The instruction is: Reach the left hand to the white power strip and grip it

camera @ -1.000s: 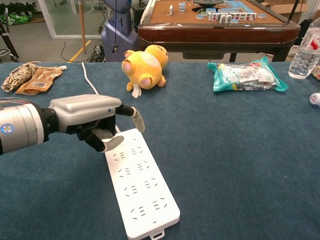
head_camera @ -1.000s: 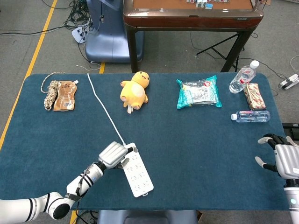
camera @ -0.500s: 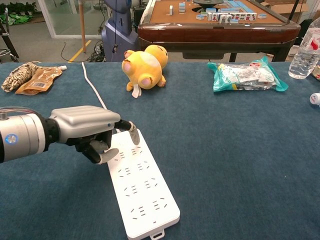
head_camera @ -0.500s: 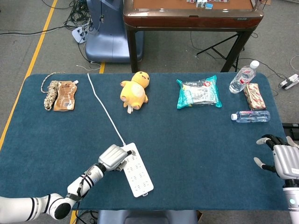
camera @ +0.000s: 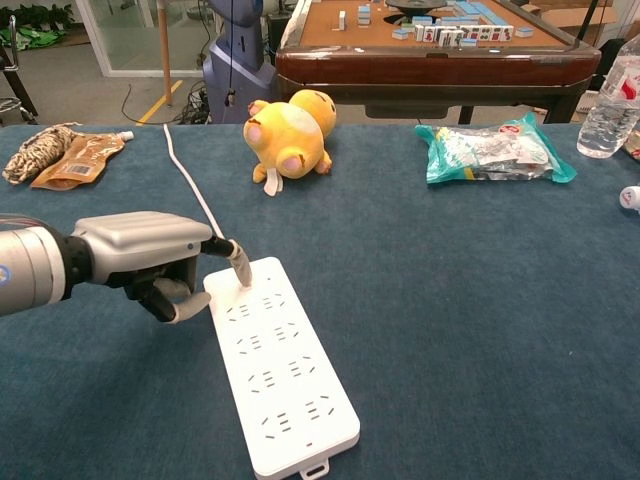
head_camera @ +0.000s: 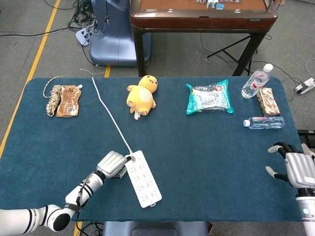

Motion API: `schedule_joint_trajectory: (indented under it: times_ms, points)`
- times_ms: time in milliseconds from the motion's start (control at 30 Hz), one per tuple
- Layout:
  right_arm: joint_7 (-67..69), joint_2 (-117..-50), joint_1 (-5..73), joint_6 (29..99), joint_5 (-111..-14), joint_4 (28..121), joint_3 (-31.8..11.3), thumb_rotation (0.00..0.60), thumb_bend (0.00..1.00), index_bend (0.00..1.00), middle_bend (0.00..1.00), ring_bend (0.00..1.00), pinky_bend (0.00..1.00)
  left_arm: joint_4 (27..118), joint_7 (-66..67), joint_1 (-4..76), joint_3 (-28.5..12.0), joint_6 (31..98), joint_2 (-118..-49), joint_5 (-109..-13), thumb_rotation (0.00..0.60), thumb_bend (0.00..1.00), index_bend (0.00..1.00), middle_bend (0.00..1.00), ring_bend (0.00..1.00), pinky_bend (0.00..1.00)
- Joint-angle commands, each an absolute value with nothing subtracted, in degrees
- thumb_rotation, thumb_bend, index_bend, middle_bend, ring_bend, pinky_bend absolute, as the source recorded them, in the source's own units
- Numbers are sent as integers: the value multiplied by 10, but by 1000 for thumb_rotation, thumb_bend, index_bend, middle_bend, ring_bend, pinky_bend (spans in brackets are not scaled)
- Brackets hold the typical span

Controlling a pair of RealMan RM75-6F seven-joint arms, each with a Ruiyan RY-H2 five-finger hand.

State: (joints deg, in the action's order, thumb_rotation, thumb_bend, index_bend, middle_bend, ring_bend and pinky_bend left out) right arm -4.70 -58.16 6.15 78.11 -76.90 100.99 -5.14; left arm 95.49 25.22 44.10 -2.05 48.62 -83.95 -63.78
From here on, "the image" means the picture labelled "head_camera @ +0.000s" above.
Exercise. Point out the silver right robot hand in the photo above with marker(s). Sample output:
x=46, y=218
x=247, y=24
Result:
x=299, y=167

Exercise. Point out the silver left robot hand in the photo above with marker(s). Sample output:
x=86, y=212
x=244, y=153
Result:
x=112, y=163

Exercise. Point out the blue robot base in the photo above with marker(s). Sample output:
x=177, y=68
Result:
x=113, y=44

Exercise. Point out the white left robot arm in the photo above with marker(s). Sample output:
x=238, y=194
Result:
x=83, y=189

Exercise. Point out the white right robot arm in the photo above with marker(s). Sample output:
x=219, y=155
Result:
x=307, y=211

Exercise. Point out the white floor power strip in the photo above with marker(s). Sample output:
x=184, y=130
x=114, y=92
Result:
x=305, y=86
x=83, y=37

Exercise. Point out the black equipment case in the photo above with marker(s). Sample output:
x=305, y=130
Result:
x=307, y=137

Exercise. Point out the clear water bottle blue label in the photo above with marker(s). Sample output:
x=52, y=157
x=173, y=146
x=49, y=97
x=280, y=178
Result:
x=265, y=122

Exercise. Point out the red white patterned box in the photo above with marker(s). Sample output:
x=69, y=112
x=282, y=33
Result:
x=268, y=102

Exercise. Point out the yellow plush duck toy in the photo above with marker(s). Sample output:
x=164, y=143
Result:
x=141, y=96

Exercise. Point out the brown spout pouch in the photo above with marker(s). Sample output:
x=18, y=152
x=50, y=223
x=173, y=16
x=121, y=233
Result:
x=69, y=100

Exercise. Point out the blue grey robot torso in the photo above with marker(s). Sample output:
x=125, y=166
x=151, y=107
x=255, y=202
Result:
x=155, y=229

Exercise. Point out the blue table cloth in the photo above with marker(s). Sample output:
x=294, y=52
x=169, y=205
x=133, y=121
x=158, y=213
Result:
x=197, y=152

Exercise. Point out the clear water bottle red label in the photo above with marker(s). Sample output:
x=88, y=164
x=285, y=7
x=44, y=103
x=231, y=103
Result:
x=254, y=82

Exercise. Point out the green snack package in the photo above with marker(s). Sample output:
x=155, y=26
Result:
x=209, y=98

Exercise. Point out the brown mahjong table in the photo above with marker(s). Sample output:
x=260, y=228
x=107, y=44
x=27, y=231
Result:
x=197, y=22

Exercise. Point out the blue backed mahjong tile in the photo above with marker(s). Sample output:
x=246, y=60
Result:
x=201, y=1
x=220, y=6
x=210, y=3

